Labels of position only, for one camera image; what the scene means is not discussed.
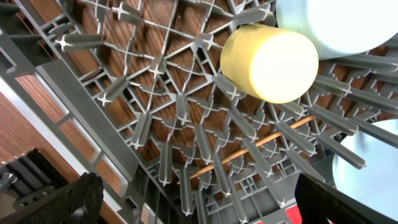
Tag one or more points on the red plastic tray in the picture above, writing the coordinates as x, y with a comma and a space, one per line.
272, 213

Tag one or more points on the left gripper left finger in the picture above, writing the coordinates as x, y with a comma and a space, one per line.
77, 202

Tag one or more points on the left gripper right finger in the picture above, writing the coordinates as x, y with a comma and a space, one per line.
318, 203

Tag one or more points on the large light blue plate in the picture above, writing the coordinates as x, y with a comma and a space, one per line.
375, 185

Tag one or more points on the light blue small bowl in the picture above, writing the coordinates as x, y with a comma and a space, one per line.
340, 28

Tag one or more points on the wooden chopstick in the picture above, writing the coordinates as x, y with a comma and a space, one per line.
226, 159

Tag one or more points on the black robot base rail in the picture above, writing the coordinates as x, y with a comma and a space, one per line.
27, 179

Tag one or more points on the grey dishwasher rack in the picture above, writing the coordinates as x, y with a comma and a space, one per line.
133, 91

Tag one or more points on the yellow plastic cup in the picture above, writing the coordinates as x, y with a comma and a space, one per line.
269, 63

